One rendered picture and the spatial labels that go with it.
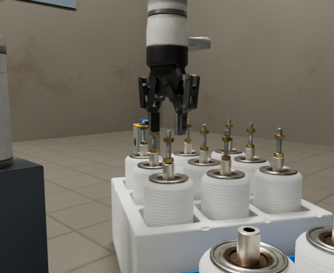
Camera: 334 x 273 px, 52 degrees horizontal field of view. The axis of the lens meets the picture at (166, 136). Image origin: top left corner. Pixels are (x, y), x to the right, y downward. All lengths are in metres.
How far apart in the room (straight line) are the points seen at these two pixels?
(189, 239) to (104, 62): 2.96
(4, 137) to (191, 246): 0.35
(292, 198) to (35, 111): 2.64
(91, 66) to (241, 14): 1.47
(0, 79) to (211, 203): 0.42
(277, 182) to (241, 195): 0.08
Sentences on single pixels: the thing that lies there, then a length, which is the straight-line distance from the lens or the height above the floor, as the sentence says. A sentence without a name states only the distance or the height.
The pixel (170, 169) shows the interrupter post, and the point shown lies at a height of 0.27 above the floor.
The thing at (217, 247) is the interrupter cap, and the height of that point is 0.25.
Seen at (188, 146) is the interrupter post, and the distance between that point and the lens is 0.89.
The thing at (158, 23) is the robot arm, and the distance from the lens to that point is 0.60.
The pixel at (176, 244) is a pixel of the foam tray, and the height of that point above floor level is 0.16.
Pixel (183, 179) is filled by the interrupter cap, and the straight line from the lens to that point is 0.64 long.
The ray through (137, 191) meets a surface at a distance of 0.74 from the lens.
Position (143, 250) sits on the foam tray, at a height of 0.15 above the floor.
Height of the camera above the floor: 0.41
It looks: 8 degrees down
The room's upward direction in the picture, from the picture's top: straight up
